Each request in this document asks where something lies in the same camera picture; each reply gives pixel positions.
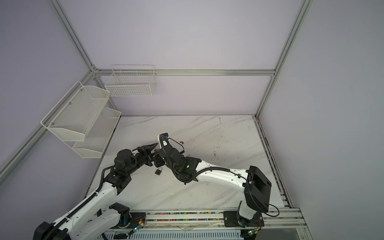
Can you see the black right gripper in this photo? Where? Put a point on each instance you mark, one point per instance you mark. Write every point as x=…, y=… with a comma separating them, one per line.
x=157, y=155

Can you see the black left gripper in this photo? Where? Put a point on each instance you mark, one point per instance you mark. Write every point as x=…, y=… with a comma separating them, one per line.
x=147, y=148

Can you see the black padlock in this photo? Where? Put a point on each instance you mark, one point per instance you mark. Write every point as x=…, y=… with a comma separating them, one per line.
x=159, y=171

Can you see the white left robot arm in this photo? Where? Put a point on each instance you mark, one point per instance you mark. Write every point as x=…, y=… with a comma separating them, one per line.
x=90, y=201

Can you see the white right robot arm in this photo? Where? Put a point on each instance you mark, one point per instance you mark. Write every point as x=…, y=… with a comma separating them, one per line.
x=252, y=182

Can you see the white ventilated cover strip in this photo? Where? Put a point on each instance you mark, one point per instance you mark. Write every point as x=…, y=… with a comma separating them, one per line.
x=176, y=235

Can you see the white mesh two-tier shelf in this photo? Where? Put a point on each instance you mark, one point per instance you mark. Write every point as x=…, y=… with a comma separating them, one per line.
x=83, y=121

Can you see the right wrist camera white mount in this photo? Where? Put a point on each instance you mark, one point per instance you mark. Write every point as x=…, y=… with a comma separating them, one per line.
x=163, y=139

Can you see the white wire basket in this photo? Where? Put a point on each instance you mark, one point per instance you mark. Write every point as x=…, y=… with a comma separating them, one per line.
x=131, y=81

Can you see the aluminium frame horizontal back bar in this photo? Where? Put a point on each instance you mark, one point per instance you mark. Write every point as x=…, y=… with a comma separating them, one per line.
x=164, y=72

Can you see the aluminium table edge rail right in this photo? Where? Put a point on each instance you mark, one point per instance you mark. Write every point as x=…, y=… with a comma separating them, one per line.
x=273, y=164

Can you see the aluminium frame post back left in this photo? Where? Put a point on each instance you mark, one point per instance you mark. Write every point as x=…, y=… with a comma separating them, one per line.
x=64, y=20

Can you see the aluminium frame post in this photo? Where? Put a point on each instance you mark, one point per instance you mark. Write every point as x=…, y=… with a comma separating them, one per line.
x=64, y=20
x=303, y=11

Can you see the aluminium frame left wall bar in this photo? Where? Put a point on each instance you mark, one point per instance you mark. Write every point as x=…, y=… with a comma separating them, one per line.
x=15, y=161

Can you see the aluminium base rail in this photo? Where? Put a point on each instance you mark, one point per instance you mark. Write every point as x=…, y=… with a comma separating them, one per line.
x=189, y=220

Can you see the aluminium frame post back right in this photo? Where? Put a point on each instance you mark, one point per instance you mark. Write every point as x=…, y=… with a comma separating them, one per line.
x=303, y=11

